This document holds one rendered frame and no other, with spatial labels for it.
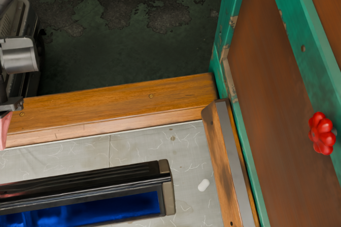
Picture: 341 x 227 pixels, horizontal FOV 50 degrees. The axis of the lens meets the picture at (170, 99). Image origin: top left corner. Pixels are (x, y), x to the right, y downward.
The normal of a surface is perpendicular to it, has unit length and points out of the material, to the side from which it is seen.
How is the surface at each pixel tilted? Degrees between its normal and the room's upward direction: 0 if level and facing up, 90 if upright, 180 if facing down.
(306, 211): 90
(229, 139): 0
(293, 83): 90
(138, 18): 0
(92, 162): 0
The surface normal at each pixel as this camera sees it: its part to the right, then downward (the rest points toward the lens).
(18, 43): 0.25, 0.29
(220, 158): -0.91, -0.03
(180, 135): 0.00, -0.42
